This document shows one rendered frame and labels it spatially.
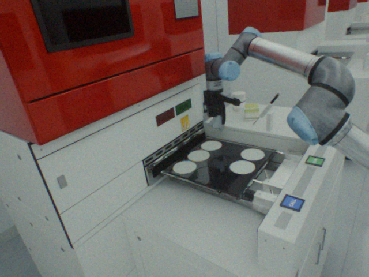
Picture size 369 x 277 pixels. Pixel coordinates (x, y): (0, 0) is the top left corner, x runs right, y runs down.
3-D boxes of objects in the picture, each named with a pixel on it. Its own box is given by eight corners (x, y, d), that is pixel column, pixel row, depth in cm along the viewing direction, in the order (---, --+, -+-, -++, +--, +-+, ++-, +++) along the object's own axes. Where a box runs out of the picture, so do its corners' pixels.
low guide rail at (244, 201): (169, 179, 119) (168, 173, 118) (172, 177, 121) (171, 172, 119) (280, 219, 90) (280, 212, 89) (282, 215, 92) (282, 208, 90)
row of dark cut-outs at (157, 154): (143, 165, 108) (142, 160, 107) (202, 125, 139) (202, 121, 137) (145, 165, 108) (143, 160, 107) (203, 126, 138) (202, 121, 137)
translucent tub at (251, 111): (244, 121, 133) (244, 108, 130) (244, 115, 139) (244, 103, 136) (259, 120, 131) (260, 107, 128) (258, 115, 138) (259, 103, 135)
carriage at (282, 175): (252, 209, 91) (252, 203, 90) (286, 160, 117) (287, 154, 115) (275, 217, 87) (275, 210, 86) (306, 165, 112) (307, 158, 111)
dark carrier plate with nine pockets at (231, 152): (164, 171, 112) (163, 170, 112) (207, 138, 136) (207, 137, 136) (237, 196, 92) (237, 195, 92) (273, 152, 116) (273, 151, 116)
